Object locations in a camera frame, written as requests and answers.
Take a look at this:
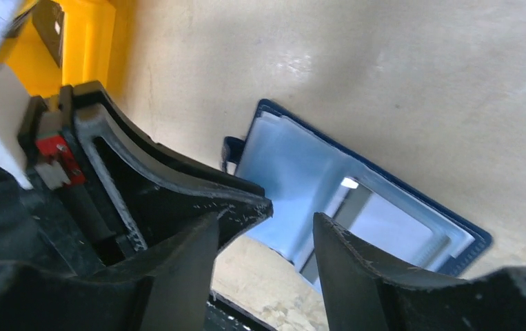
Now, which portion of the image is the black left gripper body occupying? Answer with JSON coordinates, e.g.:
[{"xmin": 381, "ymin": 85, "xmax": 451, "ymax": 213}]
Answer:
[{"xmin": 0, "ymin": 82, "xmax": 144, "ymax": 274}]

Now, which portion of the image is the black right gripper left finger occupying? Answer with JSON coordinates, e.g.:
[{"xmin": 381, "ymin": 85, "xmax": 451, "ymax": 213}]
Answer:
[{"xmin": 0, "ymin": 213, "xmax": 219, "ymax": 330}]

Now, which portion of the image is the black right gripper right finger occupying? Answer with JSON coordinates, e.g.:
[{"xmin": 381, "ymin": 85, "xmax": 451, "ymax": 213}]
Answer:
[{"xmin": 313, "ymin": 213, "xmax": 526, "ymax": 330}]

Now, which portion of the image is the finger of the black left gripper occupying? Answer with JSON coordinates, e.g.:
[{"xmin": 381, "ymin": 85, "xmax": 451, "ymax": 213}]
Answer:
[{"xmin": 71, "ymin": 81, "xmax": 273, "ymax": 251}]

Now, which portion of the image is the navy blue card holder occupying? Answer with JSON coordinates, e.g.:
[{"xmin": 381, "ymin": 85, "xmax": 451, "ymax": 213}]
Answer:
[{"xmin": 221, "ymin": 99, "xmax": 493, "ymax": 290}]

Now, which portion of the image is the white plastic bin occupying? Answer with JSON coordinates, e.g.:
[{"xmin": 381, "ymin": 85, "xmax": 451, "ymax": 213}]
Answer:
[{"xmin": 0, "ymin": 64, "xmax": 32, "ymax": 190}]

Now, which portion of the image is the yellow plastic bin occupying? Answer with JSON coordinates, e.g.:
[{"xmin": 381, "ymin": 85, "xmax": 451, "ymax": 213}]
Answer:
[{"xmin": 0, "ymin": 1, "xmax": 116, "ymax": 98}]

